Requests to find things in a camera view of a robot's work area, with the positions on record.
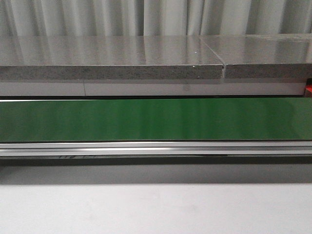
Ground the grey stone slab left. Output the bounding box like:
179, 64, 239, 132
0, 36, 223, 80

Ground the grey stone slab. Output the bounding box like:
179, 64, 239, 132
200, 34, 312, 83
0, 36, 223, 80

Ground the grey stone slab right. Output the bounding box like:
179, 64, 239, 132
200, 34, 312, 83

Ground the green conveyor belt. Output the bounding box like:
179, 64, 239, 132
0, 97, 312, 142

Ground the white base panel under slab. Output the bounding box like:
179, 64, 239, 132
0, 79, 306, 97

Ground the red plastic tray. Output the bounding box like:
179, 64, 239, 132
304, 84, 312, 98

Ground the white curtain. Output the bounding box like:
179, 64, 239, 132
0, 0, 312, 36

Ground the aluminium conveyor frame rail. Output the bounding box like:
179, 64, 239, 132
0, 140, 312, 165

